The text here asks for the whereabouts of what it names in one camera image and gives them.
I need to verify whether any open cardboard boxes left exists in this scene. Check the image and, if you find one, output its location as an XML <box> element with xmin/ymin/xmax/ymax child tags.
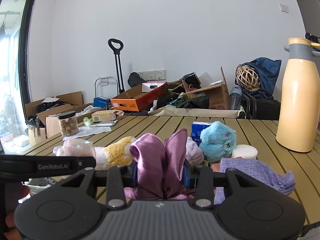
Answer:
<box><xmin>24</xmin><ymin>91</ymin><xmax>95</xmax><ymax>146</ymax></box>

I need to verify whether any cream yellow thermos jug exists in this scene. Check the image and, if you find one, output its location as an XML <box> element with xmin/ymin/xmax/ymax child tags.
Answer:
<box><xmin>276</xmin><ymin>37</ymin><xmax>319</xmax><ymax>153</ymax></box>

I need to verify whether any white wall socket panel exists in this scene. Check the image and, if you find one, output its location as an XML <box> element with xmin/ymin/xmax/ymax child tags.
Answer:
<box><xmin>137</xmin><ymin>69</ymin><xmax>166</xmax><ymax>81</ymax></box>

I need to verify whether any dark blue cloth bag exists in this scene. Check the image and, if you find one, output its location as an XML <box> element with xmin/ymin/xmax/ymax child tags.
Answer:
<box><xmin>240</xmin><ymin>57</ymin><xmax>281</xmax><ymax>99</ymax></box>

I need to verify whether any blue plush toy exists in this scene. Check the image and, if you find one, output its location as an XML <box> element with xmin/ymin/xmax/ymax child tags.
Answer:
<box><xmin>199</xmin><ymin>121</ymin><xmax>236</xmax><ymax>163</ymax></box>

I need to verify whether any lavender burlap drawstring pouch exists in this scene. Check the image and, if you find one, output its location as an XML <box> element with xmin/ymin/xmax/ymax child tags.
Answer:
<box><xmin>214</xmin><ymin>158</ymin><xmax>296</xmax><ymax>207</ymax></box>

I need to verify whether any black trolley handle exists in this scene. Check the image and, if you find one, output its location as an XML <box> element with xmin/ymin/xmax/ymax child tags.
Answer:
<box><xmin>108</xmin><ymin>38</ymin><xmax>125</xmax><ymax>94</ymax></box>

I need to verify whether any lilac fuzzy sock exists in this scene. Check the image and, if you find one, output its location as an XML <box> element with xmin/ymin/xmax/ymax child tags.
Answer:
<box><xmin>185</xmin><ymin>137</ymin><xmax>204</xmax><ymax>166</ymax></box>

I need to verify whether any clear jar of snacks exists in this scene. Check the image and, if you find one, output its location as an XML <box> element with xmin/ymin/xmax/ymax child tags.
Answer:
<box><xmin>57</xmin><ymin>111</ymin><xmax>79</xmax><ymax>137</ymax></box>

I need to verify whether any brown cardboard box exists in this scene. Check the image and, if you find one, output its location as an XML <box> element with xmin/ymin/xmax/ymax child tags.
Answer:
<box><xmin>182</xmin><ymin>67</ymin><xmax>229</xmax><ymax>110</ymax></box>

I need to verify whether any orange cardboard box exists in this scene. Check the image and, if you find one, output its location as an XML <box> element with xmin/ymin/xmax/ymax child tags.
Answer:
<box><xmin>111</xmin><ymin>82</ymin><xmax>168</xmax><ymax>112</ymax></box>

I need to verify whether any white paper sheet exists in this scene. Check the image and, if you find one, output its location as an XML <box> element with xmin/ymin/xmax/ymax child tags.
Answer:
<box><xmin>72</xmin><ymin>126</ymin><xmax>111</xmax><ymax>138</ymax></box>

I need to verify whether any woven rattan ball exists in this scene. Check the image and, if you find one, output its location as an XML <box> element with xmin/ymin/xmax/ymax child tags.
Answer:
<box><xmin>235</xmin><ymin>65</ymin><xmax>260</xmax><ymax>92</ymax></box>

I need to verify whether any purple satin bow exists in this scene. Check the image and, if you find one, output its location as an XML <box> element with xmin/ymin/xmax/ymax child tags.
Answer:
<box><xmin>124</xmin><ymin>128</ymin><xmax>195</xmax><ymax>200</ymax></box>

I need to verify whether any blue tissue pack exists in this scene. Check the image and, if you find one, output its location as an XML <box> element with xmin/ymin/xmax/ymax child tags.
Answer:
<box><xmin>190</xmin><ymin>121</ymin><xmax>212</xmax><ymax>146</ymax></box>

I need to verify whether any white foam cylinder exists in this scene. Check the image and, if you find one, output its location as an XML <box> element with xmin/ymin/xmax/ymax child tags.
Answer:
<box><xmin>232</xmin><ymin>144</ymin><xmax>258</xmax><ymax>159</ymax></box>

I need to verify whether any small tan carton box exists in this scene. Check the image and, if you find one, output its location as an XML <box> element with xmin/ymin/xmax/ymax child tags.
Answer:
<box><xmin>92</xmin><ymin>110</ymin><xmax>118</xmax><ymax>122</ymax></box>

